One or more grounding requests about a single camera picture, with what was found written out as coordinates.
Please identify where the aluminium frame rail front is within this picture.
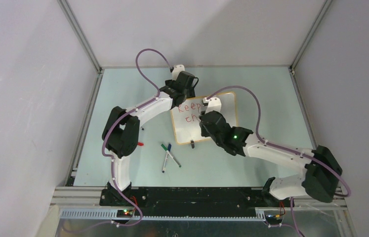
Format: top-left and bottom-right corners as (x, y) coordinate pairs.
(50, 187), (348, 211)

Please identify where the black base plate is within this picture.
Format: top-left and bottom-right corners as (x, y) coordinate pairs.
(99, 187), (290, 217)

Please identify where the whiteboard with orange frame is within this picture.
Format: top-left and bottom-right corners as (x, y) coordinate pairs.
(170, 91), (238, 145)

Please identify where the left aluminium corner post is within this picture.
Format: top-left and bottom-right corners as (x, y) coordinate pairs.
(57, 0), (102, 74)

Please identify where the right aluminium corner post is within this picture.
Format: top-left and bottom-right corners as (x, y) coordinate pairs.
(289, 0), (333, 75)

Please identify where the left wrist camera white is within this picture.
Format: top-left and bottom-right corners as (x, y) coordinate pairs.
(170, 64), (185, 80)

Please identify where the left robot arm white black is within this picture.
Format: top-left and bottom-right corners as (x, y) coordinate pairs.
(102, 71), (199, 206)

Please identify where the blue marker pen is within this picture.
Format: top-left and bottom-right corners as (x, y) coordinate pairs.
(161, 144), (171, 173)

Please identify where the grey cable duct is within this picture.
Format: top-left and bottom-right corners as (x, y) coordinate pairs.
(60, 208), (266, 221)

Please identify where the green marker pen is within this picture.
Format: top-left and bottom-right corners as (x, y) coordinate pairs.
(169, 146), (182, 168)

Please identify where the aluminium corner post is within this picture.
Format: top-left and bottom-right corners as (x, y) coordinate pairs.
(289, 0), (333, 75)
(57, 0), (102, 74)

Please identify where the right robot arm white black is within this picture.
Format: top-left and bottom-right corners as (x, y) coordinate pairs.
(200, 111), (342, 206)

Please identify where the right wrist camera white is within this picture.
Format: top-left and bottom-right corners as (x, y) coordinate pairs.
(201, 97), (222, 115)

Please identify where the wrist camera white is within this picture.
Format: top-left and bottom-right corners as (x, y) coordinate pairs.
(170, 64), (185, 80)
(201, 97), (222, 115)

